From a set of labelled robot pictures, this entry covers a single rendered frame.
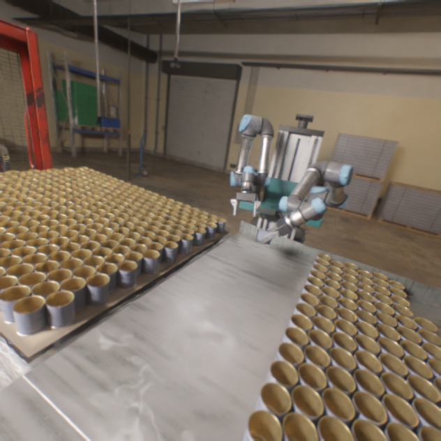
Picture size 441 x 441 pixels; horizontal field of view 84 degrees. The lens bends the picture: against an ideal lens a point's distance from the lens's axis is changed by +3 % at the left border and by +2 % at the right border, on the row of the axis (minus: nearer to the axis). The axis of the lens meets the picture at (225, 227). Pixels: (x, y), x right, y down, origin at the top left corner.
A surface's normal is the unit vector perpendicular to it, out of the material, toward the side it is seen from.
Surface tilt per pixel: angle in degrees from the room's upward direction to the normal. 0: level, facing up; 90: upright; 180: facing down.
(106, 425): 0
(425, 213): 90
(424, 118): 90
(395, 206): 91
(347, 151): 88
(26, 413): 0
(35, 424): 0
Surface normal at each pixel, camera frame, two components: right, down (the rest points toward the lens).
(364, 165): -0.44, 0.26
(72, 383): 0.15, -0.92
